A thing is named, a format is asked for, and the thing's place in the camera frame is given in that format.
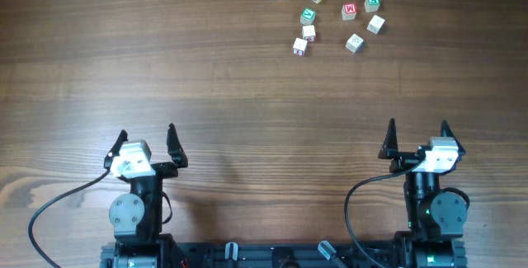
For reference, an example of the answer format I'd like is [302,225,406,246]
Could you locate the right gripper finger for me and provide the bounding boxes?
[378,118,399,159]
[441,120,466,156]

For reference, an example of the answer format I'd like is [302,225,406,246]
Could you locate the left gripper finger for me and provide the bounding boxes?
[167,123,188,168]
[103,129,128,170]

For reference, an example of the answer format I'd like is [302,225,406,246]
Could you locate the carrot picture wooden block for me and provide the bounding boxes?
[302,25,316,42]

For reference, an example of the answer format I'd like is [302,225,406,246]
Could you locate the red M wooden block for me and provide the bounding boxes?
[342,2,357,21]

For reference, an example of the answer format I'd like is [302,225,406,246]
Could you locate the green V wooden block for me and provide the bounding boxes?
[299,7,316,26]

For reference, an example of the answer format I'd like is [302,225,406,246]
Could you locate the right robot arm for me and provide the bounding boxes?
[379,119,470,268]

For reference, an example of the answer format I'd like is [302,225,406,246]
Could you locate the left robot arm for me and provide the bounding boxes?
[100,123,189,268]

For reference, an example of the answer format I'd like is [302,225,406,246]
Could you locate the plain wooden block lower right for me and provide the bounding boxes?
[346,34,364,53]

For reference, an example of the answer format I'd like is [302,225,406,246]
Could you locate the plain wooden block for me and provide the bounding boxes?
[367,15,385,34]
[346,34,364,53]

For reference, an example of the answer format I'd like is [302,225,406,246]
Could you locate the red I wooden block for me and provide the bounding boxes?
[292,38,308,56]

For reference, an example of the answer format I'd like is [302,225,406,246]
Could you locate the green E wooden block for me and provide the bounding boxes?
[364,0,380,12]

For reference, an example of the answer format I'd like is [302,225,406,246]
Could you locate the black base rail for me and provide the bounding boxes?
[99,241,468,268]

